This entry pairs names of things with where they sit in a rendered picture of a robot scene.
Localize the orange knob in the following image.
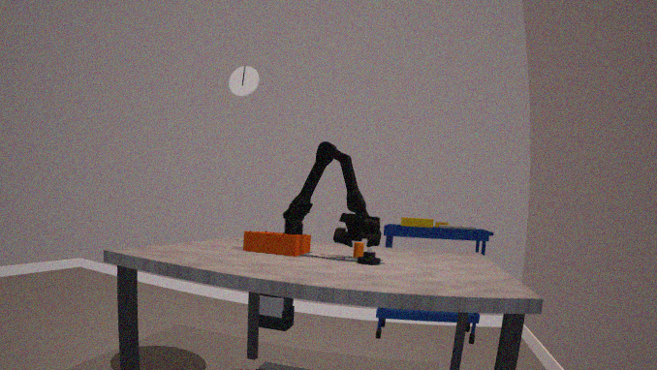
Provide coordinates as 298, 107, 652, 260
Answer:
354, 242, 363, 258

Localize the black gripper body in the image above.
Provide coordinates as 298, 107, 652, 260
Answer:
333, 228, 381, 246

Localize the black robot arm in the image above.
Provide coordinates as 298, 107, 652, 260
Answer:
282, 141, 380, 235

